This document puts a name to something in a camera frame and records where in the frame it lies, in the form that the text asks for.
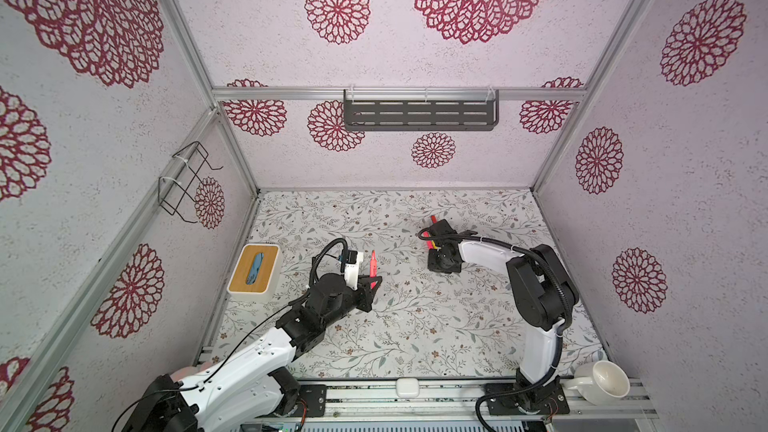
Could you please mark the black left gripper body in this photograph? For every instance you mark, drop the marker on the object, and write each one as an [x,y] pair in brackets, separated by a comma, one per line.
[349,303]

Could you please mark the white wooden-top tissue box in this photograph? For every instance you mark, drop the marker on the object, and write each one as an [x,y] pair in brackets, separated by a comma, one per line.
[256,273]

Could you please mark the small white box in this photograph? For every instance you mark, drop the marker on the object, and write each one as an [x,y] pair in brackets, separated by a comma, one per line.
[407,388]

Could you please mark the dark metal wall shelf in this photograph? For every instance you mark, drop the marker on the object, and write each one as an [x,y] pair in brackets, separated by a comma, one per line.
[424,115]

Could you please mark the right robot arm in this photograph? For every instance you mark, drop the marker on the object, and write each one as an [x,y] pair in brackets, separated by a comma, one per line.
[544,293]

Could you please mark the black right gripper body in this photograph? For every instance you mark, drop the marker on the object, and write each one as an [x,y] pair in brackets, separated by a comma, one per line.
[435,262]

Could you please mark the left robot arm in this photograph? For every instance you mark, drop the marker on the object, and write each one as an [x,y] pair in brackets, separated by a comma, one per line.
[254,381]

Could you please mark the black wire wall rack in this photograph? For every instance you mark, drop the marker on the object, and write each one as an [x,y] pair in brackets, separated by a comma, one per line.
[205,193]

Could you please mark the red-pink highlighter pen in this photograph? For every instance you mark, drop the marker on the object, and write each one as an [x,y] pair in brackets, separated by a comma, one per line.
[427,243]

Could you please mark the white mug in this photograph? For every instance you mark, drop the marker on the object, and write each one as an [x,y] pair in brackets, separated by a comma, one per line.
[599,383]

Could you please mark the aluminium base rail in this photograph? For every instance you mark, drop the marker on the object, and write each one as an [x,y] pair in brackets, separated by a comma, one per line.
[449,405]

